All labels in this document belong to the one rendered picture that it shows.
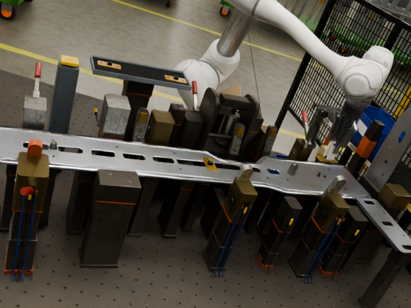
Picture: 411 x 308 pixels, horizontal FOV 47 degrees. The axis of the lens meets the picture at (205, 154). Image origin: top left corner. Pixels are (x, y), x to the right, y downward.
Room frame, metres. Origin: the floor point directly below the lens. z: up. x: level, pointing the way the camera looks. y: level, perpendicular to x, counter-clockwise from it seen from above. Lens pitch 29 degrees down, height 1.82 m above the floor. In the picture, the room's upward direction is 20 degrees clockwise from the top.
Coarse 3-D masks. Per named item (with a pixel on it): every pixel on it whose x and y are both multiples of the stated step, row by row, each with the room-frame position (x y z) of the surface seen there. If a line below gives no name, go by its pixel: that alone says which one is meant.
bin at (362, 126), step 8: (368, 112) 2.23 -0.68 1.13; (376, 112) 2.24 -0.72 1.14; (384, 112) 2.22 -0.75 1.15; (360, 120) 2.09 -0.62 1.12; (368, 120) 2.04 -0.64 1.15; (384, 120) 2.19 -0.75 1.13; (392, 120) 2.14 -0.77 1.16; (360, 128) 2.06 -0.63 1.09; (384, 128) 2.17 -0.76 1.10; (360, 136) 2.04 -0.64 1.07; (384, 136) 1.93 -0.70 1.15; (400, 136) 2.04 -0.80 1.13; (376, 144) 1.92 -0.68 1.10; (376, 152) 1.93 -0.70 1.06
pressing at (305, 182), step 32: (0, 128) 1.20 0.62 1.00; (0, 160) 1.06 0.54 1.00; (64, 160) 1.16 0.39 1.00; (96, 160) 1.22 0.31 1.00; (128, 160) 1.28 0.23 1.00; (192, 160) 1.42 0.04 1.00; (224, 160) 1.49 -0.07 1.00; (288, 160) 1.68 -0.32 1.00; (288, 192) 1.45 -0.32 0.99; (320, 192) 1.52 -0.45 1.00; (352, 192) 1.61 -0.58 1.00
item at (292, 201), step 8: (288, 200) 1.40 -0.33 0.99; (296, 200) 1.42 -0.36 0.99; (280, 208) 1.41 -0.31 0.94; (288, 208) 1.37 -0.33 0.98; (296, 208) 1.37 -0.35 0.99; (280, 216) 1.39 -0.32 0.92; (288, 216) 1.36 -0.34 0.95; (296, 216) 1.37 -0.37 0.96; (280, 224) 1.37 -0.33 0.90; (288, 224) 1.37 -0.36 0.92; (272, 232) 1.40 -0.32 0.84; (280, 232) 1.37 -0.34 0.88; (288, 232) 1.38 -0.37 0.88; (272, 240) 1.38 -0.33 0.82; (280, 240) 1.37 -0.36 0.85; (264, 248) 1.39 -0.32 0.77; (272, 248) 1.37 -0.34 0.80; (256, 256) 1.41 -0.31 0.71; (264, 256) 1.38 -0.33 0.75; (272, 256) 1.36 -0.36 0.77; (264, 264) 1.37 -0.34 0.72; (272, 264) 1.38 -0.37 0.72
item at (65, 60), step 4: (64, 56) 1.52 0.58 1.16; (68, 56) 1.54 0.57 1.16; (64, 60) 1.49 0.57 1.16; (68, 60) 1.50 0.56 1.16; (72, 60) 1.51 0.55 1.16; (76, 60) 1.53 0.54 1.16; (64, 64) 1.48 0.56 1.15; (68, 64) 1.49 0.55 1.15; (72, 64) 1.49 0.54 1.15; (76, 64) 1.50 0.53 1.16
